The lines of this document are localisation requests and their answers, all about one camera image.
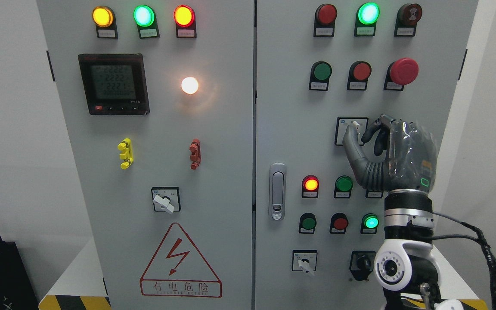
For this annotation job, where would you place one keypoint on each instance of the green indicator light top left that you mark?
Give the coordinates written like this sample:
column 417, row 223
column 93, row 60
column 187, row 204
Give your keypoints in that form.
column 146, row 22

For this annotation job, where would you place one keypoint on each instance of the green lit push button lower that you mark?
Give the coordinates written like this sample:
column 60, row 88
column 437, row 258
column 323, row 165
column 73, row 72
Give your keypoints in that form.
column 369, row 224

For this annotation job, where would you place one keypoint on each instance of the red terminal clip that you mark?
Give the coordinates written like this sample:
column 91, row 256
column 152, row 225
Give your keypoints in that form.
column 195, row 156

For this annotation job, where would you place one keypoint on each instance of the red lit indicator middle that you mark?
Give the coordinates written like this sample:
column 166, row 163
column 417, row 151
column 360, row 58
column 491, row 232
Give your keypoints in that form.
column 310, row 187

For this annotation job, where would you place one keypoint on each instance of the black key selector switch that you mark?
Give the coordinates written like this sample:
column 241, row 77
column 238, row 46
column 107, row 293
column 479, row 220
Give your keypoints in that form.
column 361, row 264

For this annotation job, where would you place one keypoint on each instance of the gray rotary switch bottom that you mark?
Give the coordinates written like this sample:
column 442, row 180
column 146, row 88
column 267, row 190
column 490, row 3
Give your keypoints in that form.
column 304, row 261

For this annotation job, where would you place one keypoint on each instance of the silver door handle lock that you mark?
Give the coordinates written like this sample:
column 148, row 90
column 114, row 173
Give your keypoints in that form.
column 278, row 172

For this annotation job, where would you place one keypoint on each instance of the gray robotic hand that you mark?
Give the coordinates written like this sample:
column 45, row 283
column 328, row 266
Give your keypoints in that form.
column 411, row 156

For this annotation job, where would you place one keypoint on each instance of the gray electrical cabinet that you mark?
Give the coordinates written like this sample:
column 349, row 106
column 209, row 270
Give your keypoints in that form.
column 252, row 59

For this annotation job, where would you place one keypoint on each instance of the yellow indicator light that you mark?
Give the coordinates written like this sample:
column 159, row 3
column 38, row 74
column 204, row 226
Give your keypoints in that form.
column 105, row 22

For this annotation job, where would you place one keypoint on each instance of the red push button lower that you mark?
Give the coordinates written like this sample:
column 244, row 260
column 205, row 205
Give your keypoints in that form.
column 338, row 224

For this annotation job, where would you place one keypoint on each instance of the white glowing lamp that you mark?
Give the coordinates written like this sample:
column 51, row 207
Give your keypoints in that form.
column 190, row 85

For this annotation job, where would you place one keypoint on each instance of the gray rotary switch left door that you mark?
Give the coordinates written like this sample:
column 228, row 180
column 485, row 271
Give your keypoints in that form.
column 166, row 199

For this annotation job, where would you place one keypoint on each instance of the red electrical danger sign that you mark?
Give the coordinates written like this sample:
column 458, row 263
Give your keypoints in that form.
column 178, row 269

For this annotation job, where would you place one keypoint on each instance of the red push button upper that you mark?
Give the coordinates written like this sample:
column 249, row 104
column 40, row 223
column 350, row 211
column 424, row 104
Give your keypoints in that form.
column 358, row 76

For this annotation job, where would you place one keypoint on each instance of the red indicator light top right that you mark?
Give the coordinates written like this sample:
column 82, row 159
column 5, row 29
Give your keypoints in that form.
column 324, row 21

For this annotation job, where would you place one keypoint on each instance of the green lit indicator top right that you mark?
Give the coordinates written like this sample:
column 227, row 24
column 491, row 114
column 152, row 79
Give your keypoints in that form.
column 366, row 20

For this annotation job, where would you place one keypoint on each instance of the yellow terminal clip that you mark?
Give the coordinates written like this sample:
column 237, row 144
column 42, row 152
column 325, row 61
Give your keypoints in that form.
column 126, row 153

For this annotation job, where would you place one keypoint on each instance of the red push button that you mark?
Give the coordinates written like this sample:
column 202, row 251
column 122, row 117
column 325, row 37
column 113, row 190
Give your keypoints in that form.
column 358, row 76
column 338, row 224

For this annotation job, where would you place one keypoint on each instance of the green push button upper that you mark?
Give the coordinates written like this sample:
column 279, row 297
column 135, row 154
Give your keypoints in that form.
column 321, row 71

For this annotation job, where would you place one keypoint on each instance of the green indicator middle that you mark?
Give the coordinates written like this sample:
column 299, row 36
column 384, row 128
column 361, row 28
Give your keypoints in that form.
column 343, row 187

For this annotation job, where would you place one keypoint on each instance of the black digital power meter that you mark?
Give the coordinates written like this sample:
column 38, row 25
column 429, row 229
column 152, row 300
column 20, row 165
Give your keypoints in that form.
column 114, row 84

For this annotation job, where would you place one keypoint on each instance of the dark red buzzer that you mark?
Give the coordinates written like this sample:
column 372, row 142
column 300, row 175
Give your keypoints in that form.
column 408, row 17

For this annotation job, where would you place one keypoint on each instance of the red emergency stop button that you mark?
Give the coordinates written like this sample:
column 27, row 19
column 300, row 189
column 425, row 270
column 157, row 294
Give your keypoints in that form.
column 401, row 73

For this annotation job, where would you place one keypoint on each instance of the red lit indicator light top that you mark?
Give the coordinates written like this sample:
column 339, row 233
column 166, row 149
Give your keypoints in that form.
column 184, row 17

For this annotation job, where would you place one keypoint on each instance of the gray rotary switch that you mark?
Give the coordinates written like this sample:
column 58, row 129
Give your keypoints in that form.
column 304, row 261
column 360, row 123

